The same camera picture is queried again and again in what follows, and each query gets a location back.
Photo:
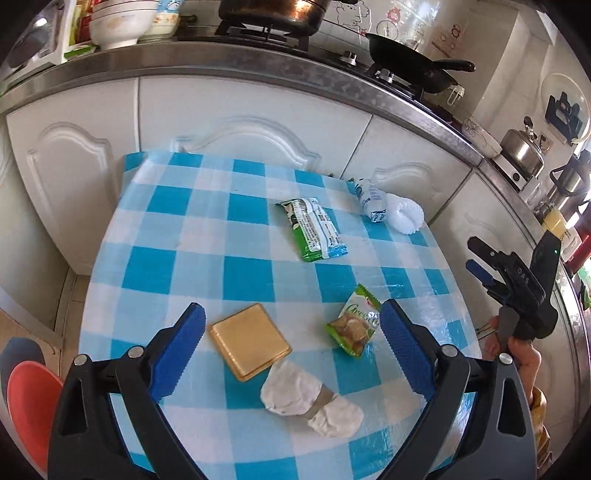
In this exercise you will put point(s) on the white rolled cloth with band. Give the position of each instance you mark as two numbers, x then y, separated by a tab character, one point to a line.
286	392

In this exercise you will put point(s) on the steel thermos jug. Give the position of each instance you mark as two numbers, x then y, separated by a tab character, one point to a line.
570	180

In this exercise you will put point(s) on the blue checkered tablecloth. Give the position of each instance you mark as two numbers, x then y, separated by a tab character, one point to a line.
258	277

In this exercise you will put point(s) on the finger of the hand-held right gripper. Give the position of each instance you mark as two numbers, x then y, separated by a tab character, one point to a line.
482	251
478	270

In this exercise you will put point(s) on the green cookie packet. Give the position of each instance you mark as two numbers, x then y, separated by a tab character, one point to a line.
353	325

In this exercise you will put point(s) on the green and white snack wrapper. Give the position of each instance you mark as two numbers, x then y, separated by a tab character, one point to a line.
311	228

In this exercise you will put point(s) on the red plastic stool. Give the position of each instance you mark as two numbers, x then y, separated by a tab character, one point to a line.
32	406

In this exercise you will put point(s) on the white cabinet door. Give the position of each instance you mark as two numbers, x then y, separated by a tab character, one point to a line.
231	101
69	184
415	152
485	217

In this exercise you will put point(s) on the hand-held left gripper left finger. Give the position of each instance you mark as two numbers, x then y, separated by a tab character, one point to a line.
180	350

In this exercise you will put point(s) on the small bottle with blue label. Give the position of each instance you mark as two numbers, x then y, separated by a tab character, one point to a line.
371	201

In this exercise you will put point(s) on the black gas stove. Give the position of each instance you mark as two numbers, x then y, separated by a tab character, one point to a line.
323	48

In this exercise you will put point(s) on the glass pot lid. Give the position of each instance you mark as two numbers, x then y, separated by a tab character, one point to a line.
563	83

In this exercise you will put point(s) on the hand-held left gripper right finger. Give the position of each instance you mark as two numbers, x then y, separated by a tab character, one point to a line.
406	350

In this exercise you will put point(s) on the blue printed cup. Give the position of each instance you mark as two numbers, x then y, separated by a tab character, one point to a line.
166	18

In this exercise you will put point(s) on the blue plastic stool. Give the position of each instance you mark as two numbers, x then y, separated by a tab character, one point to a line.
18	355

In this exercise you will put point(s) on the black frying pan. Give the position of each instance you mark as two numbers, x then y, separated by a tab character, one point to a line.
411	62

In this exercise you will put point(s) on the steel kettle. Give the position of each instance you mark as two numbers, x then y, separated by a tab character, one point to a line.
524	147

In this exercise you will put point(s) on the tarnished metal cooking pot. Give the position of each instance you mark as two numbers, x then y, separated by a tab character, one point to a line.
272	11

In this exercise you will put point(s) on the white bowl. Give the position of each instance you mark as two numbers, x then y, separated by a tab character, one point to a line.
120	23

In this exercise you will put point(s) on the person's right hand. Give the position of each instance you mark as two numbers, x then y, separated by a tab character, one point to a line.
521	360

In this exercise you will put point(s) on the steel-edged kitchen counter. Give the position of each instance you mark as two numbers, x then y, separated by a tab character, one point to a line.
184	60

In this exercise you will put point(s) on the flat yellow box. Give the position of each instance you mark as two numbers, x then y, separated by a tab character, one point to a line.
249	341

